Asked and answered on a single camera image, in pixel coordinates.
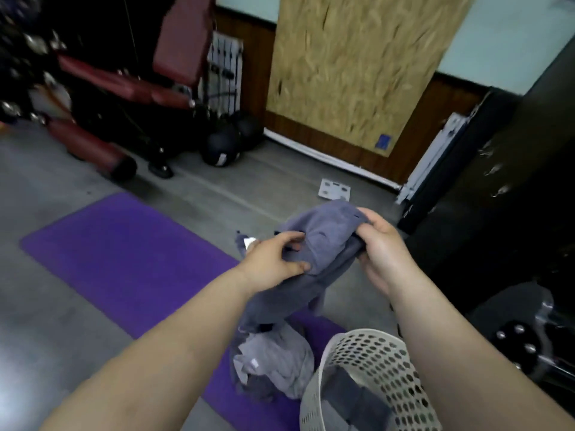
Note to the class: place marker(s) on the person's left hand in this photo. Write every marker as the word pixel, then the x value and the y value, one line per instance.
pixel 269 264

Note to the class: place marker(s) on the white vertical frame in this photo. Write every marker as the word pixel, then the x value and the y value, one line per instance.
pixel 435 152

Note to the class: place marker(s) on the person's left forearm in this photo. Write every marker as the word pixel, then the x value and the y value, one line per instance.
pixel 157 363

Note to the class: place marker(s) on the white perforated laundry basket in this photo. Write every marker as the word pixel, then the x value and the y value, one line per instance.
pixel 382 350

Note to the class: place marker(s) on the red bench backrest pad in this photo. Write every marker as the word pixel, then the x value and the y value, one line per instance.
pixel 184 40

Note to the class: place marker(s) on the whitish grey towel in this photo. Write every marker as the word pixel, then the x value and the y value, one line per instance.
pixel 278 354

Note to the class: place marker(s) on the black equipment foot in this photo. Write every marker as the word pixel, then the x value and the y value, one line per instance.
pixel 161 171

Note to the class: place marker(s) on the blue label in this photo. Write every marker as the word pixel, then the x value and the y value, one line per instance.
pixel 383 142

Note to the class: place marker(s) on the white bathroom scale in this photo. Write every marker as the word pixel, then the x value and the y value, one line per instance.
pixel 334 189

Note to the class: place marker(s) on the purple yoga mat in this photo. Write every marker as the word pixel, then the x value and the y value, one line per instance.
pixel 112 255

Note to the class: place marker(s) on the black medicine ball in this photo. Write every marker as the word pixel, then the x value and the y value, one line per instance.
pixel 249 130
pixel 220 145

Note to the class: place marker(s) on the red bench seat pad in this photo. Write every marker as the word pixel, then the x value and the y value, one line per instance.
pixel 121 85

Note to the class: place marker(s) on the person's right forearm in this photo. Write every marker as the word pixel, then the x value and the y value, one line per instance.
pixel 471 363

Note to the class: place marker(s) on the red padded gym machine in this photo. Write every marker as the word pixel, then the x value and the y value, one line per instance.
pixel 90 22

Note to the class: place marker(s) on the person's right hand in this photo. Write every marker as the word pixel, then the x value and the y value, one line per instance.
pixel 386 260

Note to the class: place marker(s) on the red padded gym roller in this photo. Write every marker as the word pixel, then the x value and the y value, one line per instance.
pixel 85 145

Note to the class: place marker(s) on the beige wall board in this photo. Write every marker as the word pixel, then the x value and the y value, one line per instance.
pixel 359 62

